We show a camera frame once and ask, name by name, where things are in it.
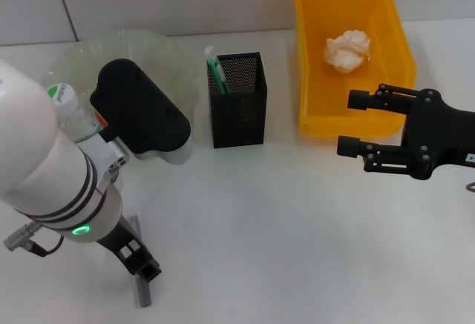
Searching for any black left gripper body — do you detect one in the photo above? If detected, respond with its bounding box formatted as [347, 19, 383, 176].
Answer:
[96, 214, 145, 266]

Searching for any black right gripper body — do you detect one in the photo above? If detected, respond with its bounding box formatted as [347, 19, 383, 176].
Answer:
[400, 88, 475, 181]

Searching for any gray marker pen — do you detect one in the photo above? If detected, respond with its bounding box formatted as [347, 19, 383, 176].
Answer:
[128, 215, 153, 308]

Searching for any white paper ball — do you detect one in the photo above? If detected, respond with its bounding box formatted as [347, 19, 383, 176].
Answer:
[324, 29, 373, 74]

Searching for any clear bottle with green label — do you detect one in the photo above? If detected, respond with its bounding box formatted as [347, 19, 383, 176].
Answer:
[47, 82, 123, 191]

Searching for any green utility knife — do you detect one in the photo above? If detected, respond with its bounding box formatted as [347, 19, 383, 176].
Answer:
[203, 44, 233, 95]

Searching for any black mesh pen holder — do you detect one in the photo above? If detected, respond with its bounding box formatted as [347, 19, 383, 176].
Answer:
[206, 51, 269, 150]

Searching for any pale green glass fruit plate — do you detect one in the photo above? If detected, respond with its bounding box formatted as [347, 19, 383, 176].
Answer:
[44, 29, 201, 162]

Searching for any yellow plastic bin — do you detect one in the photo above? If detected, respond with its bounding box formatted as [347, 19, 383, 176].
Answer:
[292, 0, 417, 139]

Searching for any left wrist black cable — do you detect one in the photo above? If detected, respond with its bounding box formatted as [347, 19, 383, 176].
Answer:
[3, 222, 65, 257]

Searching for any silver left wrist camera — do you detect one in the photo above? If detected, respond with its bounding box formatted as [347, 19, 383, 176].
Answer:
[88, 58, 192, 165]

